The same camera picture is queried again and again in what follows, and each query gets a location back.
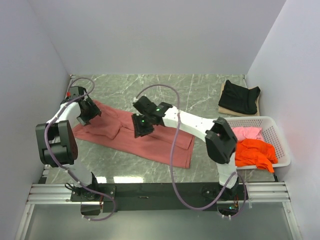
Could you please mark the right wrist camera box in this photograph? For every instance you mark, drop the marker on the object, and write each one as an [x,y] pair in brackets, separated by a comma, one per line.
[144,106]

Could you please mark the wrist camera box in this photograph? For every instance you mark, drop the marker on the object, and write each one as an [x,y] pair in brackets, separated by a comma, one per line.
[74,92]
[144,106]

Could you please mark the white plastic laundry basket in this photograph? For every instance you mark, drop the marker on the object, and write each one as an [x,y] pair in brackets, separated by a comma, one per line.
[270,132]

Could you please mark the black folded t shirt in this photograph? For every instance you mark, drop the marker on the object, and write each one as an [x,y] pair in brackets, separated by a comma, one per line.
[240,97]

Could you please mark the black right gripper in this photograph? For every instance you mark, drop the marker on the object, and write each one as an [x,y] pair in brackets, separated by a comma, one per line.
[138,130]

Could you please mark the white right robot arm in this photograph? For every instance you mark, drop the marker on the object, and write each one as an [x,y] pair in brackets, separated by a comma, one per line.
[217,134]

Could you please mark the pink t shirt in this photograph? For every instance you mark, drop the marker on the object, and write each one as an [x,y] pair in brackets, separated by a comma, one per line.
[251,132]

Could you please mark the beige folded t shirt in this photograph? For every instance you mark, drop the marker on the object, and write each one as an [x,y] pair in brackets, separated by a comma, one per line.
[250,113]

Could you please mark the orange t shirt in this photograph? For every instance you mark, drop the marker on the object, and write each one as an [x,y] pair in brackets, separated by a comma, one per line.
[254,152]

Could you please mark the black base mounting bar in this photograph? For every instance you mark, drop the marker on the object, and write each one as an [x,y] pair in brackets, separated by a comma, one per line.
[150,196]

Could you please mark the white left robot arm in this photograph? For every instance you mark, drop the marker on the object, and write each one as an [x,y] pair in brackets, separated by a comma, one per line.
[56,142]

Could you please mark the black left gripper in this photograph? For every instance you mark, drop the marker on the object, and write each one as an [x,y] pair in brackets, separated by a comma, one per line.
[94,111]

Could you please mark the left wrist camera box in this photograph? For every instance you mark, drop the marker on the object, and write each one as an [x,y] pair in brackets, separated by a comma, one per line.
[74,92]

